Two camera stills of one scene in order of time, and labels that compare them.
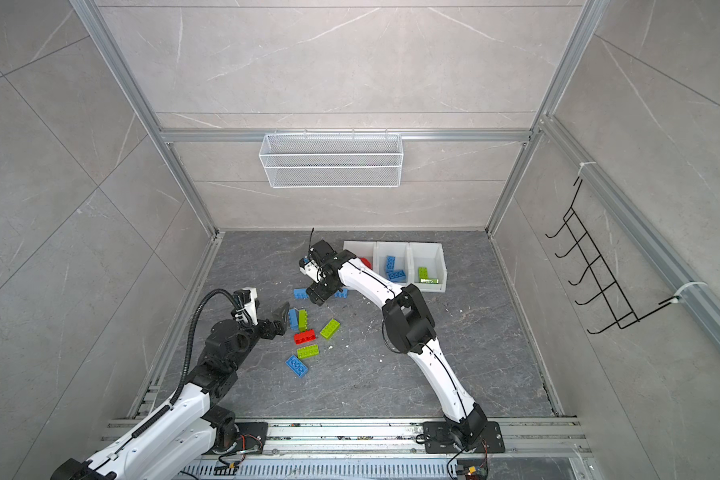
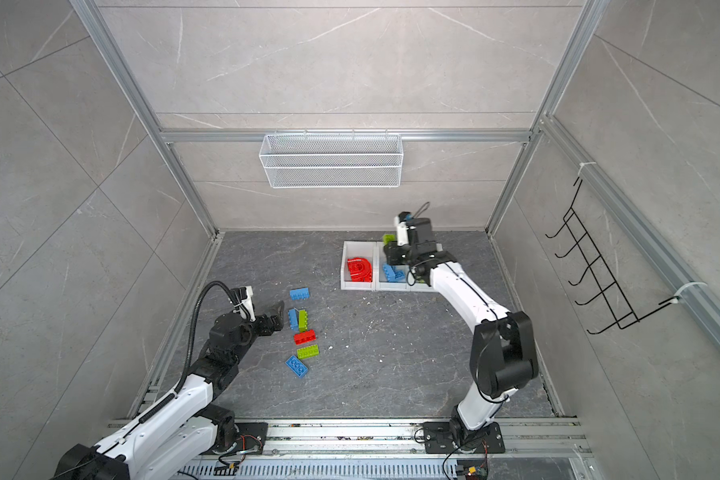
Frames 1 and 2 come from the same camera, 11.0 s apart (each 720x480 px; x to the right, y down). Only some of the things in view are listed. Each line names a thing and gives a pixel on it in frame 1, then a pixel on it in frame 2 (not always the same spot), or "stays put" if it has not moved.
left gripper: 278,326 stays put
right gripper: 316,295 -> 392,254
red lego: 302,337 stays put
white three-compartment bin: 419,263 stays put
